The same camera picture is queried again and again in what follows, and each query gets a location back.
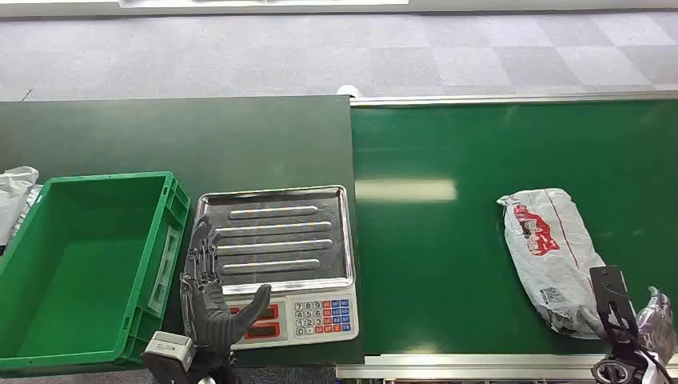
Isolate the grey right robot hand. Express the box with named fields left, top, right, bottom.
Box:
left=580, top=286, right=677, bottom=368

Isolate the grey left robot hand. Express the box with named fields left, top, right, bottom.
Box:
left=180, top=216, right=273, bottom=351

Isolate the grey red-printed mail package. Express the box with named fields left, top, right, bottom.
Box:
left=497, top=188, right=636, bottom=341

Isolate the green conveyor belt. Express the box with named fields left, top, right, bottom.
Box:
left=349, top=99, right=678, bottom=357

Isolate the electronic scale with steel tray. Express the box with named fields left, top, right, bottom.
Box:
left=190, top=185, right=361, bottom=351

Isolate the green plastic crate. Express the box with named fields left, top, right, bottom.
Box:
left=0, top=170, right=191, bottom=373

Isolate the patterned grey mail bag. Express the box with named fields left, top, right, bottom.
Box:
left=9, top=183, right=44, bottom=241

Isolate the white plastic bag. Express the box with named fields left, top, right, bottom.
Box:
left=0, top=166, right=41, bottom=248

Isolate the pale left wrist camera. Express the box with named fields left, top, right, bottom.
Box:
left=142, top=330, right=197, bottom=373

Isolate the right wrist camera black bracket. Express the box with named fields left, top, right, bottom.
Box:
left=588, top=265, right=640, bottom=343

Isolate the aluminium conveyor side rail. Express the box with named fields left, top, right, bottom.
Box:
left=335, top=353, right=678, bottom=382
left=349, top=90, right=678, bottom=107

